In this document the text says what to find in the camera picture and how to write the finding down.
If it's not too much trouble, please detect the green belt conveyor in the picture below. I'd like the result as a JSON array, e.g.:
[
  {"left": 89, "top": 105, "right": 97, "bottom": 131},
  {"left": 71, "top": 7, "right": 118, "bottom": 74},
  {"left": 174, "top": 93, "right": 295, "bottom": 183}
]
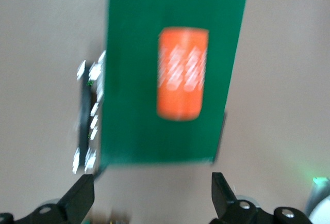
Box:
[{"left": 71, "top": 0, "right": 251, "bottom": 181}]

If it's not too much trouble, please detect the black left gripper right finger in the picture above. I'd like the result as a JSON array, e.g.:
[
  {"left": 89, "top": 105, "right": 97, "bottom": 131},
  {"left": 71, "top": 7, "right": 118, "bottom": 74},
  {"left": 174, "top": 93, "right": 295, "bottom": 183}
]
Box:
[{"left": 210, "top": 171, "right": 314, "bottom": 224}]

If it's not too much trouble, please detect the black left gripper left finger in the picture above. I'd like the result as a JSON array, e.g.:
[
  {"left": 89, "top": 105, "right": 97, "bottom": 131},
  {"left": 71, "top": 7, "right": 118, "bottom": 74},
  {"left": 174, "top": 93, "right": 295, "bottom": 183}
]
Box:
[{"left": 0, "top": 173, "right": 95, "bottom": 224}]

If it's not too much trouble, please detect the orange cylinder white print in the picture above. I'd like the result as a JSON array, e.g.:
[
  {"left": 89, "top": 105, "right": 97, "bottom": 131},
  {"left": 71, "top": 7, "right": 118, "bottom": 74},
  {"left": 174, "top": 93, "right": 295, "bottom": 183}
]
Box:
[{"left": 156, "top": 27, "right": 209, "bottom": 121}]

